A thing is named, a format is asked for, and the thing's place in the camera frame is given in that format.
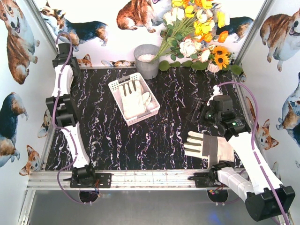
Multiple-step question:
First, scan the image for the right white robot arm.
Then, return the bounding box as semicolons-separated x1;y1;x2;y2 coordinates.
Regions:
184;85;295;225

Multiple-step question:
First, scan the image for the front aluminium rail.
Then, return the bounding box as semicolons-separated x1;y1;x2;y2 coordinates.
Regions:
26;170;282;191

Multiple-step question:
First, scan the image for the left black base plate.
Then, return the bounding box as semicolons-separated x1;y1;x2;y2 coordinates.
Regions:
70;172;112;188

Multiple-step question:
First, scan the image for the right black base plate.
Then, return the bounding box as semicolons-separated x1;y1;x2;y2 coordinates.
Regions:
188;172;222;188

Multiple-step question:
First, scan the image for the white perforated storage basket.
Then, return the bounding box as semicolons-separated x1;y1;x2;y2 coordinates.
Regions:
109;73;160;126

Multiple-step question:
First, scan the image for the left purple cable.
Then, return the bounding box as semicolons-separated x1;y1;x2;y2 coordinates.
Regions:
52;31;87;206

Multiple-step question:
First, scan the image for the small sunflower pot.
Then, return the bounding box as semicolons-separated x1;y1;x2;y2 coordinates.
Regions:
206;45;235;73

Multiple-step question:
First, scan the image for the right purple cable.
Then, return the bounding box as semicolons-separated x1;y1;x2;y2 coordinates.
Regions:
217;81;291;225

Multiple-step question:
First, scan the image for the artificial flower bouquet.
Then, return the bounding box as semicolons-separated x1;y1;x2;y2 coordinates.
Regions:
153;0;230;61

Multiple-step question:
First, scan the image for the white work glove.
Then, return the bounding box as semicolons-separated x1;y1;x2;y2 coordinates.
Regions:
142;91;152;106

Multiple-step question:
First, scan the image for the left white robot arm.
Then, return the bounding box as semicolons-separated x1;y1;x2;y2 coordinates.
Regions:
45;43;96;188

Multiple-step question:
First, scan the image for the grey metal bucket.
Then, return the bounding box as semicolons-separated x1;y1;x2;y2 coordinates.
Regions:
134;44;159;80

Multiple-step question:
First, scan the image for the purple cable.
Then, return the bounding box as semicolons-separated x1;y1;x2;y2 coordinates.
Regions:
217;81;291;225
52;31;87;206

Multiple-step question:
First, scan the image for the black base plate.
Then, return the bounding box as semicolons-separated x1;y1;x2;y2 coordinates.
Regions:
70;172;112;188
188;172;222;188

